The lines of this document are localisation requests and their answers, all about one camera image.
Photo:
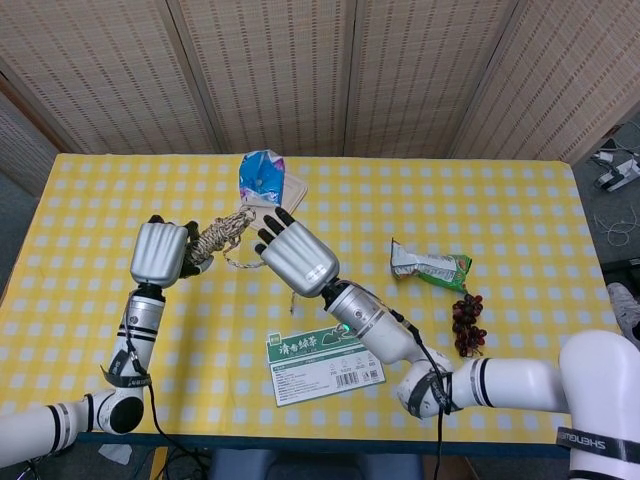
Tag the beige plastic container lid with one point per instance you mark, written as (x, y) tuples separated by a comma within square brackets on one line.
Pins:
[(295, 192)]

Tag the grey white shoe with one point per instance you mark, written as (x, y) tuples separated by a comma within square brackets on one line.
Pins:
[(625, 310)]

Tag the white black floor device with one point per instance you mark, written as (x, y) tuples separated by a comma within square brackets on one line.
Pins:
[(617, 172)]

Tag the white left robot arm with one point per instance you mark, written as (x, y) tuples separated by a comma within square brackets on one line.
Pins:
[(135, 330)]

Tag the dark purple grape bunch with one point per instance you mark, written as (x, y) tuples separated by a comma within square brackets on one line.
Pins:
[(467, 325)]

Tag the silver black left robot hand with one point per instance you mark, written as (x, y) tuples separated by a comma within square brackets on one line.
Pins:
[(157, 252)]

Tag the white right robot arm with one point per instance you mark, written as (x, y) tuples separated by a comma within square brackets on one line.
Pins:
[(500, 380)]

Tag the yellow white checkered tablecloth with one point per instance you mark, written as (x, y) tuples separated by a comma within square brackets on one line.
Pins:
[(500, 210)]

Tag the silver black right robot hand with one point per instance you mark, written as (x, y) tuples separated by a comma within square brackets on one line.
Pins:
[(300, 260)]

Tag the white paper scrap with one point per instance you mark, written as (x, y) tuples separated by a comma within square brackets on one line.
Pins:
[(115, 451)]

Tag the blue chair seat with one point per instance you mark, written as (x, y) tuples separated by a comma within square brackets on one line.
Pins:
[(315, 465)]

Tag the green snack bag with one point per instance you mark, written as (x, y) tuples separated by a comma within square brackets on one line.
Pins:
[(435, 267)]

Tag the crumpled blue tissue pack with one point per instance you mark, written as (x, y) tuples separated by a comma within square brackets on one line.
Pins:
[(260, 177)]

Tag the woven bamboo folding screen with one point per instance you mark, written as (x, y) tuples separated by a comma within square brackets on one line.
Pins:
[(300, 75)]

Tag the green tea label card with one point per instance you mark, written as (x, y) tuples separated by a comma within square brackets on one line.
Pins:
[(310, 380)]

